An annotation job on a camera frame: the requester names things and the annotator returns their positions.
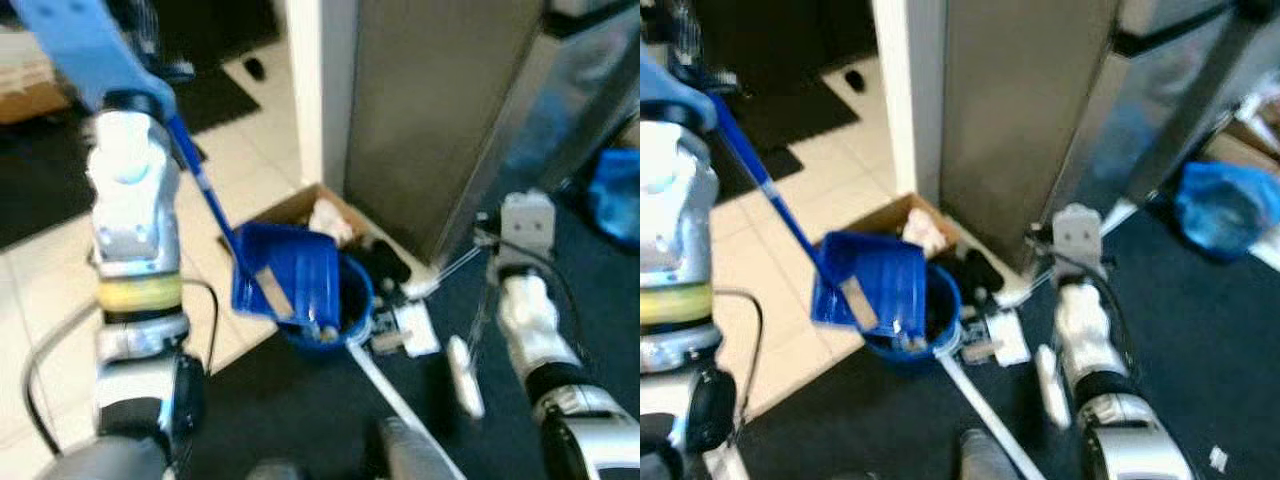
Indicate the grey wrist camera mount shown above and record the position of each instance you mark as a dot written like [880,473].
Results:
[1078,238]
[528,225]
[670,95]
[80,45]

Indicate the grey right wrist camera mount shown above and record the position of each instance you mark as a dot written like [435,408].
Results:
[528,225]
[1078,238]

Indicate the brown cardboard box with clutter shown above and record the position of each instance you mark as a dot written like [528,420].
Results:
[1250,140]

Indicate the crumpled white cloth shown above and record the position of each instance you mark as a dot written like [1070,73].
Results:
[330,220]
[922,230]

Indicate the black foam puzzle mat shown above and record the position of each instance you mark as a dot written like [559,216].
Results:
[770,125]
[40,180]
[790,30]
[240,25]

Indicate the dark blue carpet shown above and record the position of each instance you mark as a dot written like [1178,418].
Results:
[590,340]
[1200,340]

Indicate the white paper sheet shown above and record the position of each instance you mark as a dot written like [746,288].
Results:
[420,330]
[1008,338]

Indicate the black cloth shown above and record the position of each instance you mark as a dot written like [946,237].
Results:
[388,262]
[975,275]

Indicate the small black oval object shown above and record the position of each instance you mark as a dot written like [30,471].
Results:
[256,69]
[854,80]

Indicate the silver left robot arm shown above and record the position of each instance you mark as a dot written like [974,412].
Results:
[135,220]
[675,220]

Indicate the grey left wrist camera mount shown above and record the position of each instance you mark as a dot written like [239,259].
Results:
[80,45]
[670,95]

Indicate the wooden stool on casters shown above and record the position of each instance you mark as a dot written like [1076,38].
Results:
[30,100]

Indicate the white oblong plastic piece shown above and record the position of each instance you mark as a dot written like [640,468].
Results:
[466,378]
[1051,388]

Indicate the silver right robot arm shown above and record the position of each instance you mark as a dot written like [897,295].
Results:
[1090,330]
[535,320]

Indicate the grey robot left leg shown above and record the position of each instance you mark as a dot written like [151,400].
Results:
[272,471]

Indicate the blue plastic bag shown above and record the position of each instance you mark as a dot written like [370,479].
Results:
[1225,210]
[616,195]

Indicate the stainless steel fridge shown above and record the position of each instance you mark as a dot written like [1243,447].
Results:
[1010,110]
[420,110]

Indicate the grey robot leg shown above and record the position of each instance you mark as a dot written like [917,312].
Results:
[410,455]
[990,460]
[272,471]

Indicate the open brown cardboard box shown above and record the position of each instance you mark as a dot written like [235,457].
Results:
[290,205]
[880,213]

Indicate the blue plastic bucket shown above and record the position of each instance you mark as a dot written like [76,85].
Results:
[355,310]
[945,320]

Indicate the small wooden block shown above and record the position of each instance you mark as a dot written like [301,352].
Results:
[985,350]
[392,341]

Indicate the grey robot right leg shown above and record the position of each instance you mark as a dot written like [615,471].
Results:
[990,460]
[410,455]

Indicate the small white paper scrap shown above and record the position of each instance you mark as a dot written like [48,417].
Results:
[1218,458]

